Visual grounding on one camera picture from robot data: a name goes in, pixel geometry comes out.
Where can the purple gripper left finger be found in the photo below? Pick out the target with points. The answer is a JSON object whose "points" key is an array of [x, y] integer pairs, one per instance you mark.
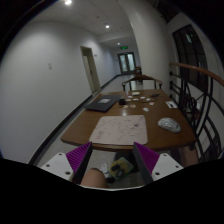
{"points": [[70, 166]]}

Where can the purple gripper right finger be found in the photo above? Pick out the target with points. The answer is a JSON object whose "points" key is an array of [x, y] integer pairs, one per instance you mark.
{"points": [[154, 166]]}

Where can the person's bare knee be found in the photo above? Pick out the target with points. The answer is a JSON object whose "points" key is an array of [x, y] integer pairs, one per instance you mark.
{"points": [[94, 178]]}

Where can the yellow black bag on floor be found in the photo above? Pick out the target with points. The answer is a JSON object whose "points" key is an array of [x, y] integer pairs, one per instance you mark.
{"points": [[120, 168]]}

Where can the brown wooden table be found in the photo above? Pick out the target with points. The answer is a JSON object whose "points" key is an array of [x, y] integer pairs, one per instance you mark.
{"points": [[151, 104]]}

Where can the white card on table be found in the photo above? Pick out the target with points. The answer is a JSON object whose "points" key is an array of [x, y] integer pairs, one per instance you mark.
{"points": [[171, 104]]}

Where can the dark closed laptop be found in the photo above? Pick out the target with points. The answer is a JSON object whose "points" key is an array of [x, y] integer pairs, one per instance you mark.
{"points": [[103, 104]]}

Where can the small black box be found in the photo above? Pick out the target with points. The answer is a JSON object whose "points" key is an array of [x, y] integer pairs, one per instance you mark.
{"points": [[122, 102]]}

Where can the wooden chair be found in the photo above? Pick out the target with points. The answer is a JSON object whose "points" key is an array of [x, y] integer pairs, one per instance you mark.
{"points": [[142, 78]]}

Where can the black metal stair railing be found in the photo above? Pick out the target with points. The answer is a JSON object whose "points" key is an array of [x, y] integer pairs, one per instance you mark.
{"points": [[197, 92]]}

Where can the glass double door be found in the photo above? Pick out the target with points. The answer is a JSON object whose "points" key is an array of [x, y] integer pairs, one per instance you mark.
{"points": [[127, 62]]}

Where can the beige side door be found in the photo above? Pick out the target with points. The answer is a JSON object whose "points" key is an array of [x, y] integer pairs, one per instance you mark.
{"points": [[90, 68]]}

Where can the green exit sign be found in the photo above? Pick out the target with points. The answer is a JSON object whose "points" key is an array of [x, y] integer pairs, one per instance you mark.
{"points": [[124, 47]]}

